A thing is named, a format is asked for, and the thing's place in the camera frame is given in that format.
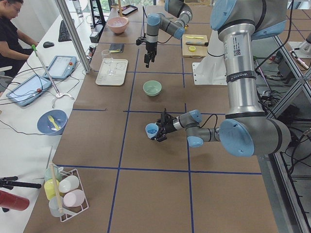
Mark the yellow cup in rack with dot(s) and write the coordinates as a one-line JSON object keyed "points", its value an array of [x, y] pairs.
{"points": [[49, 189]]}

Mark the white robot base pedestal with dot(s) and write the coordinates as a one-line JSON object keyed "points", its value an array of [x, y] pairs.
{"points": [[211, 70]]}

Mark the pink bowl with ice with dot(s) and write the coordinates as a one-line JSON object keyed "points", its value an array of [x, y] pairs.
{"points": [[118, 25]]}

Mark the aluminium frame post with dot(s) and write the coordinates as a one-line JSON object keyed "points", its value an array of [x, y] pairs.
{"points": [[64, 12]]}

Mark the seated person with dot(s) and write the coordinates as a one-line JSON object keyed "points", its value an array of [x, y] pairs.
{"points": [[11, 52]]}

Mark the grey folded cloth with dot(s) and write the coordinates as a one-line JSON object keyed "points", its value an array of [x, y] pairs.
{"points": [[116, 48]]}

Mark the wooden cutting board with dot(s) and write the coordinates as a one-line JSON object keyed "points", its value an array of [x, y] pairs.
{"points": [[201, 51]]}

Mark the light blue plastic cup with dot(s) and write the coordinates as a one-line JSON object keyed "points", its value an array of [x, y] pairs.
{"points": [[152, 130]]}

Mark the yellow plastic fork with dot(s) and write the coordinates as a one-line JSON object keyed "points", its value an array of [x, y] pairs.
{"points": [[51, 119]]}

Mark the black computer mouse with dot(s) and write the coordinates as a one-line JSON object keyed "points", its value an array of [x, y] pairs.
{"points": [[48, 44]]}

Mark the clear glass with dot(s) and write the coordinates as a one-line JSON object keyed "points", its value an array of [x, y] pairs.
{"points": [[108, 59]]}

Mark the clear cup in rack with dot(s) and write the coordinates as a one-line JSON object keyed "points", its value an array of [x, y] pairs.
{"points": [[54, 208]]}

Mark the blue bowl with fork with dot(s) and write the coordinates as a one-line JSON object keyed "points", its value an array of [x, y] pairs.
{"points": [[47, 128]]}

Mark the far teach pendant tablet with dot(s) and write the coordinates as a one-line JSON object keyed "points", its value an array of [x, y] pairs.
{"points": [[62, 66]]}

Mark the black keyboard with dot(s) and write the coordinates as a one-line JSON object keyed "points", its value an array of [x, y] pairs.
{"points": [[63, 33]]}

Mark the yellow plastic knife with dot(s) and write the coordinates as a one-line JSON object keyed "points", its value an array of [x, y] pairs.
{"points": [[194, 37]]}

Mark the green bowl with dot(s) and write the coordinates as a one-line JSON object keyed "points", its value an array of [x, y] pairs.
{"points": [[152, 88]]}

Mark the pink cup in rack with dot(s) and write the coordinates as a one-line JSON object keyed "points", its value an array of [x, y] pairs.
{"points": [[74, 198]]}

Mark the green cup in rack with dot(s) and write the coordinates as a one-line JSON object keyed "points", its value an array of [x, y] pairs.
{"points": [[48, 174]]}

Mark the half lemon slice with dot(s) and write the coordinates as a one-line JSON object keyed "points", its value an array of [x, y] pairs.
{"points": [[192, 48]]}

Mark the near teach pendant tablet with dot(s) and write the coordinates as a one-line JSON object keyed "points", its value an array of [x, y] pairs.
{"points": [[29, 90]]}

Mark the black tripod handle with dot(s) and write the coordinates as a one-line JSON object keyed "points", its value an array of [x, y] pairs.
{"points": [[11, 182]]}

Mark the red bottle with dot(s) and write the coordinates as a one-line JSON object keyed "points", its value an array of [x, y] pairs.
{"points": [[10, 201]]}

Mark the white cup in rack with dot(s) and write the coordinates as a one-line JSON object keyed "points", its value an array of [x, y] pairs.
{"points": [[68, 184]]}

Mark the cream bear tray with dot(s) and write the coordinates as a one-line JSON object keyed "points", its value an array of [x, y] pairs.
{"points": [[120, 68]]}

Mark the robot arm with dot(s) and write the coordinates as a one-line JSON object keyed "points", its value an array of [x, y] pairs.
{"points": [[158, 21], [246, 131]]}

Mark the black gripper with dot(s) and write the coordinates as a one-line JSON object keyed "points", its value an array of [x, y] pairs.
{"points": [[169, 127], [150, 48]]}

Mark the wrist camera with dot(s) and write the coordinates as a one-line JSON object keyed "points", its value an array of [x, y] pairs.
{"points": [[140, 40], [165, 117]]}

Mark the steel muddler black tip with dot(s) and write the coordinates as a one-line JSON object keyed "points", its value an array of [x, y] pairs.
{"points": [[205, 44]]}

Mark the teach pendant tablet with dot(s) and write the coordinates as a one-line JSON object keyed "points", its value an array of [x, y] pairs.
{"points": [[29, 90], [62, 66]]}

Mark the metal reacher stick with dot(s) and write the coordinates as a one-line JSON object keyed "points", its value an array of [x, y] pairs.
{"points": [[58, 94]]}

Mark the white wire cup rack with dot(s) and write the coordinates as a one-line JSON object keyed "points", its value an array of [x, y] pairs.
{"points": [[69, 212]]}

